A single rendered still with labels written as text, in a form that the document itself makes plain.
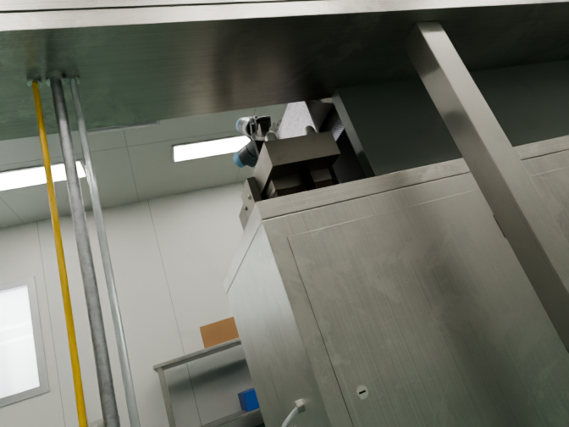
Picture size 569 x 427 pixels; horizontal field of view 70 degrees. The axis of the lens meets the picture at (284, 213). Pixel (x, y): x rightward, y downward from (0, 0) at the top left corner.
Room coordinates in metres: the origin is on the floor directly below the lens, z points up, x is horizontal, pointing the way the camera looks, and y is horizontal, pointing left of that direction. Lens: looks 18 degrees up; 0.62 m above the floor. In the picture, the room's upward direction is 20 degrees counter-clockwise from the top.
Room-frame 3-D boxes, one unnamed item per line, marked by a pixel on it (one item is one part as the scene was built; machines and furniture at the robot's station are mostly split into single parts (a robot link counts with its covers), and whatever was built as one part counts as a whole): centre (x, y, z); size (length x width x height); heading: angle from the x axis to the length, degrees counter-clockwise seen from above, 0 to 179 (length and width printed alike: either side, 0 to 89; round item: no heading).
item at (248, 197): (0.92, 0.07, 0.97); 0.10 x 0.03 x 0.11; 21
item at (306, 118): (1.05, -0.11, 1.11); 0.23 x 0.01 x 0.18; 21
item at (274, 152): (0.97, -0.01, 1.00); 0.40 x 0.16 x 0.06; 21
